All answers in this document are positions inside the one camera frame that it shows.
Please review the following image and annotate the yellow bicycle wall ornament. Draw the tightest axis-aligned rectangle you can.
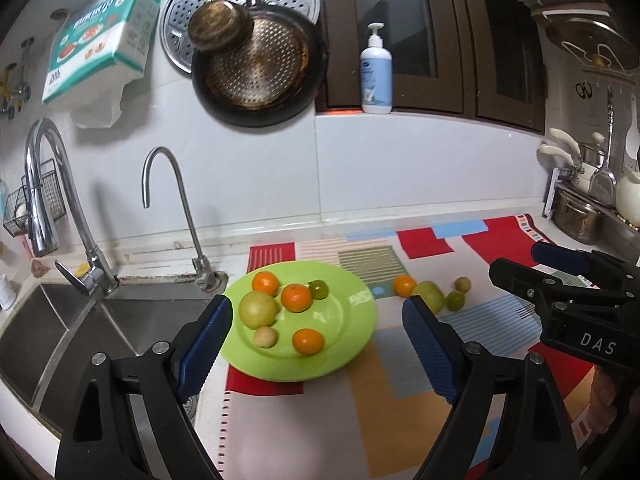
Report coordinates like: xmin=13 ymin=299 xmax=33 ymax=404
xmin=0 ymin=37 xmax=36 ymax=121

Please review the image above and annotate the stainless steel pot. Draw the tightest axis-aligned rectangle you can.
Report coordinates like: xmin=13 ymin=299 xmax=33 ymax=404
xmin=552 ymin=187 xmax=603 ymax=246

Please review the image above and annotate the dark wooden window frame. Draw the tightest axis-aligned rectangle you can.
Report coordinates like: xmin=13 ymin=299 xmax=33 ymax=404
xmin=307 ymin=0 xmax=548 ymax=133

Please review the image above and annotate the white plastic bag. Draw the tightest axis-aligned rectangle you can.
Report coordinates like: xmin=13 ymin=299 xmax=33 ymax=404
xmin=70 ymin=77 xmax=133 ymax=128

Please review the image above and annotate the colourful patchwork tablecloth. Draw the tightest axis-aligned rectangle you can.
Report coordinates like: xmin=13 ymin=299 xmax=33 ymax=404
xmin=192 ymin=214 xmax=616 ymax=480

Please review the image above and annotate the teal paper towel pack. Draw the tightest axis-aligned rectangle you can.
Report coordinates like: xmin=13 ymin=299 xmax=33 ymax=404
xmin=41 ymin=0 xmax=162 ymax=106

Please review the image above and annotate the green apple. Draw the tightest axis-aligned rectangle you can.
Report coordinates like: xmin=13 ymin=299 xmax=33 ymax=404
xmin=238 ymin=291 xmax=280 ymax=330
xmin=415 ymin=281 xmax=446 ymax=315

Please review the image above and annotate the green plate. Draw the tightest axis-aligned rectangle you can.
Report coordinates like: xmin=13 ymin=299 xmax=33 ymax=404
xmin=220 ymin=260 xmax=378 ymax=383

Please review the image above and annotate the person's right hand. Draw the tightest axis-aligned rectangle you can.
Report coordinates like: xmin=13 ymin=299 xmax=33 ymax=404
xmin=590 ymin=366 xmax=640 ymax=436

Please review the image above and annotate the white pump soap bottle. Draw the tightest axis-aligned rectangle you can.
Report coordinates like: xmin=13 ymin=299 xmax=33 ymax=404
xmin=360 ymin=22 xmax=394 ymax=115

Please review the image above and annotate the small copper saucepan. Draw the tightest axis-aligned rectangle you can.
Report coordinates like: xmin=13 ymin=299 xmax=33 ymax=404
xmin=187 ymin=0 xmax=255 ymax=53

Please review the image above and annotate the black frying pan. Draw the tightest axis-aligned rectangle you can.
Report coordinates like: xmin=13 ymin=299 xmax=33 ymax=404
xmin=191 ymin=0 xmax=326 ymax=128

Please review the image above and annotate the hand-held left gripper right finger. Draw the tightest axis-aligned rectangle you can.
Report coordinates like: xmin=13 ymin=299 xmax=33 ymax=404
xmin=401 ymin=296 xmax=583 ymax=480

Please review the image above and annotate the black wire basket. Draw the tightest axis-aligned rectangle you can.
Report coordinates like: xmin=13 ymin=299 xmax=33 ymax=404
xmin=2 ymin=159 xmax=68 ymax=237

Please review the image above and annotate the thin gooseneck faucet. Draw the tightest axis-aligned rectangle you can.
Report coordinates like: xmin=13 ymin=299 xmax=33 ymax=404
xmin=141 ymin=146 xmax=216 ymax=291

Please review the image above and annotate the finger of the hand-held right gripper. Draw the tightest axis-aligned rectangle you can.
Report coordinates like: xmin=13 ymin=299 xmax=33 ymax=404
xmin=488 ymin=258 xmax=577 ymax=313
xmin=531 ymin=241 xmax=637 ymax=292

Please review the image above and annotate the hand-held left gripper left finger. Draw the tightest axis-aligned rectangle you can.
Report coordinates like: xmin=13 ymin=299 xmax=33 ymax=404
xmin=54 ymin=294 xmax=234 ymax=480

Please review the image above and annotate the white cup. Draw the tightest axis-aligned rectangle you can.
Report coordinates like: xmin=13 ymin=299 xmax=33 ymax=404
xmin=0 ymin=275 xmax=18 ymax=311

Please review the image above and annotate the steel double sink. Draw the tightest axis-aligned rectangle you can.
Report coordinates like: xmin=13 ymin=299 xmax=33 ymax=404
xmin=0 ymin=280 xmax=231 ymax=436

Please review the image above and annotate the large chrome faucet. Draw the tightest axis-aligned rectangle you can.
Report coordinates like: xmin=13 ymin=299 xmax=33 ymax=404
xmin=24 ymin=117 xmax=121 ymax=296

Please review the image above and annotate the steel skimmer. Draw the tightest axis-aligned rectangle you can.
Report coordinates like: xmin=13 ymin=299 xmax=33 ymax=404
xmin=587 ymin=85 xmax=618 ymax=206

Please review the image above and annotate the steel dish rack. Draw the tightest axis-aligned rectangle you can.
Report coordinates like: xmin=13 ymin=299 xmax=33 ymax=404
xmin=542 ymin=167 xmax=640 ymax=261

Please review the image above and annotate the white ceramic jug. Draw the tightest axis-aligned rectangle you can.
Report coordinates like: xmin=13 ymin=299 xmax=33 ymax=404
xmin=615 ymin=172 xmax=640 ymax=228

